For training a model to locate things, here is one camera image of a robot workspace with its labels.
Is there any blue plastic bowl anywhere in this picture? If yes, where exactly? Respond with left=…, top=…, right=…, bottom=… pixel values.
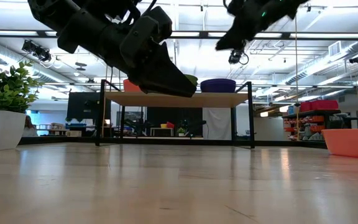
left=200, top=78, right=237, bottom=93

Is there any wooden shelf with black legs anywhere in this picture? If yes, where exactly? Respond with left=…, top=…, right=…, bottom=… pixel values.
left=94, top=79, right=256, bottom=149

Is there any white board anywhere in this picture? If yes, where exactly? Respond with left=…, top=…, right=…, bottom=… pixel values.
left=202, top=107, right=233, bottom=141

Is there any red storage bin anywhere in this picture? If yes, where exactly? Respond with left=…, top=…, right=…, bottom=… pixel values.
left=299, top=99, right=340, bottom=113

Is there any person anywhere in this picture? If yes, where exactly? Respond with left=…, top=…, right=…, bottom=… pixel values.
left=22, top=114, right=39, bottom=138

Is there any orange plastic bowl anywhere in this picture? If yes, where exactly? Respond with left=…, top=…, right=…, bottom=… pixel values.
left=321, top=128, right=358, bottom=159
left=122, top=78, right=143, bottom=93

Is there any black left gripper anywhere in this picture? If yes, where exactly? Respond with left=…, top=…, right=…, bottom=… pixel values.
left=99, top=24, right=198, bottom=98

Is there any small white table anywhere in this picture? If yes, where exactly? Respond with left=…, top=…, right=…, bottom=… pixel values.
left=149, top=126, right=175, bottom=138

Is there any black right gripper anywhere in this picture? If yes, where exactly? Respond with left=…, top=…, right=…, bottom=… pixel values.
left=214, top=0, right=310, bottom=52

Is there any green floral-print bowl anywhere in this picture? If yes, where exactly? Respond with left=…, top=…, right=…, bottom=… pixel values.
left=183, top=73, right=199, bottom=88

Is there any black overhead camera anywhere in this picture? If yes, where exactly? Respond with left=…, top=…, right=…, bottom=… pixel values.
left=227, top=49, right=250, bottom=66

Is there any black partition panel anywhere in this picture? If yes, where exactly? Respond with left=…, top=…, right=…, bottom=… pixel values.
left=146, top=107, right=203, bottom=138

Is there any green plant in white pot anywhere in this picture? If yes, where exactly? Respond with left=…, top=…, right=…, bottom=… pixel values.
left=0, top=51, right=43, bottom=152

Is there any black screen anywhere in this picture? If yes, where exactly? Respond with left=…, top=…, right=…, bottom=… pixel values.
left=66, top=91, right=112, bottom=121

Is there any thin hanging cable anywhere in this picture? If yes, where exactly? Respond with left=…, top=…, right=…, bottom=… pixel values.
left=294, top=15, right=300, bottom=108

